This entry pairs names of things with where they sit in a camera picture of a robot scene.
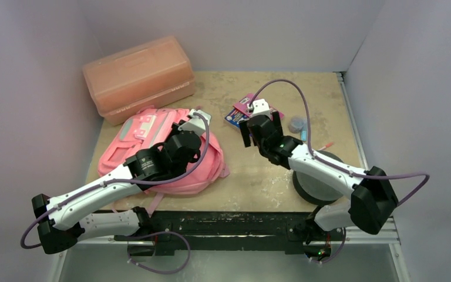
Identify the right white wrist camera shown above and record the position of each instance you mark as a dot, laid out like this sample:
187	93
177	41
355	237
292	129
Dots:
258	107

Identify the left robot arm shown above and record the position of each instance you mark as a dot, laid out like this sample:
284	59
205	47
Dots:
65	220

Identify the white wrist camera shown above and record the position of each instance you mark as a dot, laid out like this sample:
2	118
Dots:
258	107
197	122

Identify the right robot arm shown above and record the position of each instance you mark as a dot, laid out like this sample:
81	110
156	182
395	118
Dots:
292	154

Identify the orange translucent plastic box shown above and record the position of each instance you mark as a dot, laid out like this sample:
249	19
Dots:
151	75

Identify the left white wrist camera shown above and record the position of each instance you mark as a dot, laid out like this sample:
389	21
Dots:
197	122

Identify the red pink pen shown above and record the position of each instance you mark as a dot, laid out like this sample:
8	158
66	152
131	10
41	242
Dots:
325	147

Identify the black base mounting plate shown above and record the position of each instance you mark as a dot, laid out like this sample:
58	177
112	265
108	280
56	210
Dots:
168	231

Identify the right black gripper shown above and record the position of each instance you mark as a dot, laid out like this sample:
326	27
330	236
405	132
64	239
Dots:
260	121

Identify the dark grey tape roll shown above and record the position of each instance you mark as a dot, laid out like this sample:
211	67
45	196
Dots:
313	190

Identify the blue comic book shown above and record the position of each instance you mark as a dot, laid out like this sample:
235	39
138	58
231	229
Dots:
235	117

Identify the pink student backpack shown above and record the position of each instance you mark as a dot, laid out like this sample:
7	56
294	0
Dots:
150	126

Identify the magenta thin book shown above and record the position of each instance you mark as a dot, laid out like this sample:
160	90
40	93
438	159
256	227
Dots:
242	106

